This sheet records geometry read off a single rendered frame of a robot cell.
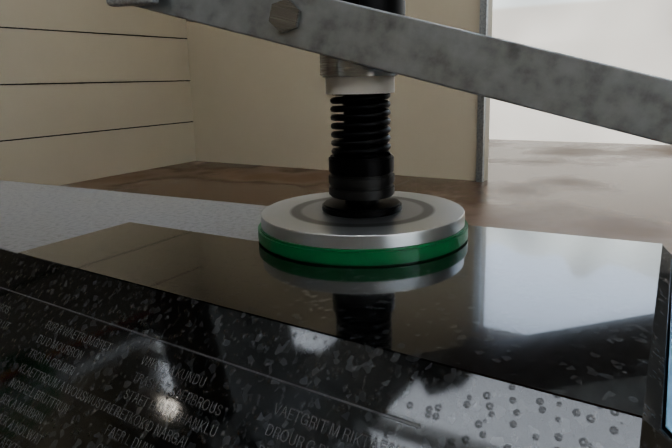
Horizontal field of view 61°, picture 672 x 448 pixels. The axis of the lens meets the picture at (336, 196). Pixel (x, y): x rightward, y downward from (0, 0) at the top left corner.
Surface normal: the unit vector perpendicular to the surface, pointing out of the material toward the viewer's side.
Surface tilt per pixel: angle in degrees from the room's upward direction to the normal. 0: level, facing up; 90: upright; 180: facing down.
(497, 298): 0
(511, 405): 45
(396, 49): 90
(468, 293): 0
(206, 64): 90
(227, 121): 90
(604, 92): 90
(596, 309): 0
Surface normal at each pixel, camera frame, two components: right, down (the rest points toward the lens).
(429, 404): -0.40, -0.57
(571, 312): -0.03, -0.98
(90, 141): 0.85, 0.08
